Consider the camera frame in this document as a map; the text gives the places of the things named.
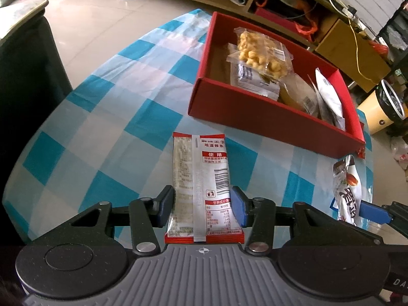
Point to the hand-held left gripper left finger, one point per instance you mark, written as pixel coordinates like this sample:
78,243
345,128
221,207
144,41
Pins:
164,204

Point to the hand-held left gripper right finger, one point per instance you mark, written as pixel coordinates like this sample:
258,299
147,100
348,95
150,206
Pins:
239,205

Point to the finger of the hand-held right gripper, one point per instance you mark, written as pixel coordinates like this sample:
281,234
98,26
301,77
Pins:
373,212

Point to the white brown snack packet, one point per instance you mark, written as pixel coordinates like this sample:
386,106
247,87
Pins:
346,185

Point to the silver red-edged snack packet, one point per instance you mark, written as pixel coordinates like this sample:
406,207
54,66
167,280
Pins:
204,172

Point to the red cardboard box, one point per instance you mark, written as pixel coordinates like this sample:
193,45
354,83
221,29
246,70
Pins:
255,118

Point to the white green wafer packet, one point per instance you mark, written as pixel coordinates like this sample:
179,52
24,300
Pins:
330,98

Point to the silver barcode snack packet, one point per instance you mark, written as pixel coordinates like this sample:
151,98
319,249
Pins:
251,81

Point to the waffle cookie clear packet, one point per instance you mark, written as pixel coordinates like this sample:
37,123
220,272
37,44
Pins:
258,51

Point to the red small snack packet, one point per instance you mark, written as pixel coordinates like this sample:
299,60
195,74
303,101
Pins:
361,151

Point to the blue white checkered tablecloth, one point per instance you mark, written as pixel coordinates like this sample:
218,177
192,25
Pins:
111,134

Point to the wooden trash bin black liner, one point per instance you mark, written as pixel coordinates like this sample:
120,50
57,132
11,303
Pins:
379,114

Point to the bread clear packet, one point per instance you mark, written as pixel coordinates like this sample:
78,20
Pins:
296,94

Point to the dark armchair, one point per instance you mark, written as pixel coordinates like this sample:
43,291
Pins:
28,102

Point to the wooden cabinet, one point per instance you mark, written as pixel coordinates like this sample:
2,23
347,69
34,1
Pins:
344,44

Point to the orange bag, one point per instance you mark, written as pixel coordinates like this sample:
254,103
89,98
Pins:
307,22

